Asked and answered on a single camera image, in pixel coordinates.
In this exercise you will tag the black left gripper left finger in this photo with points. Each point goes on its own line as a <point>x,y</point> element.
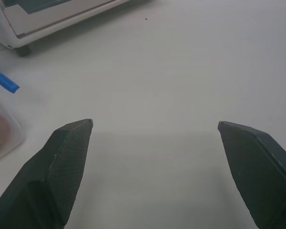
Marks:
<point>62,171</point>

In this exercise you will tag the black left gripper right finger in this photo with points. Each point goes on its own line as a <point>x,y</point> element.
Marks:
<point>257,171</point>

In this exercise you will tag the clear plastic container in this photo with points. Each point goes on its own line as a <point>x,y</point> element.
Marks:
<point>0,124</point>

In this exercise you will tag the white countertop oven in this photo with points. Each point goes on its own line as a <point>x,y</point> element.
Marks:
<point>45,19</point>

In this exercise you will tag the blue container lid clip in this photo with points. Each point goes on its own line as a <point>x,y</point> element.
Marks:
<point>3,80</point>

